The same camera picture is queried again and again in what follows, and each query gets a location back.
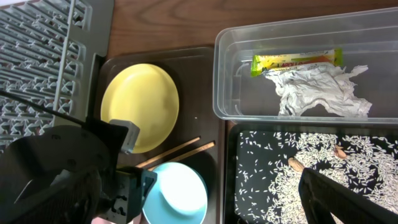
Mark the wooden chopstick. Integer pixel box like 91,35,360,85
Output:
167,141,215,162
136,136,201,168

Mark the brown serving tray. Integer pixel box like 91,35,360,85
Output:
95,47,224,223

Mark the clear plastic waste bin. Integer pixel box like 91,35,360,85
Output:
213,7,397,124

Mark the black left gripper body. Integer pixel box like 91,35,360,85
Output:
1,118,157,223

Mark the green snack wrapper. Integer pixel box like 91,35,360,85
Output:
251,48,343,77

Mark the black waste tray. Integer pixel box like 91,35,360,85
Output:
223,123,398,224

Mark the lower wooden chopstick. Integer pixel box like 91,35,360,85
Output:
167,141,215,162

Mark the yellow round plate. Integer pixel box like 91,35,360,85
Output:
100,63,179,154

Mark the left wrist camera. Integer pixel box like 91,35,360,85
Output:
109,119,140,154

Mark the white paper napkin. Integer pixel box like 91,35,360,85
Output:
263,62,373,118

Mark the light blue bowl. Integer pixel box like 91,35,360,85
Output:
142,162,208,224

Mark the grey plastic dish rack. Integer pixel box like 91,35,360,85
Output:
1,0,114,149

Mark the pink white bowl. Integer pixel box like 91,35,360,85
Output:
91,215,141,224

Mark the spilled rice pile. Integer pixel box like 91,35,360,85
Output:
234,130,398,224

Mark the upper wooden chopstick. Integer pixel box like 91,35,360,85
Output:
136,136,201,168

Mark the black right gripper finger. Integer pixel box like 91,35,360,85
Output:
298,168,397,224

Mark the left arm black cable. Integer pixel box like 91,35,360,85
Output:
0,90,88,128

